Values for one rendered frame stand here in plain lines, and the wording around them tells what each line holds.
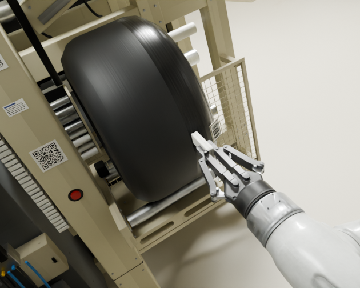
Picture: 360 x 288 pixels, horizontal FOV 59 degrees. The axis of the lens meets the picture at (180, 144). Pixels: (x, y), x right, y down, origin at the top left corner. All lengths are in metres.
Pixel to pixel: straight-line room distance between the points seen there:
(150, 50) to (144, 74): 0.07
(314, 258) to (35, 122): 0.70
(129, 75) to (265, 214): 0.45
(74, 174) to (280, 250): 0.65
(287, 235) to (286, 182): 1.78
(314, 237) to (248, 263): 1.44
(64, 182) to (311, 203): 1.58
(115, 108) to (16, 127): 0.27
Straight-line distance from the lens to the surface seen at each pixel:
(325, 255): 0.51
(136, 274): 1.37
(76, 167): 0.98
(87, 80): 0.82
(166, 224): 1.13
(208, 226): 2.13
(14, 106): 0.88
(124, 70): 0.80
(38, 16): 1.24
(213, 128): 0.86
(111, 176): 1.28
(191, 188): 1.09
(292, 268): 0.52
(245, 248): 2.00
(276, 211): 0.55
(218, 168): 0.64
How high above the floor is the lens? 1.66
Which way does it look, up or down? 36 degrees down
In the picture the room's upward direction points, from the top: 19 degrees counter-clockwise
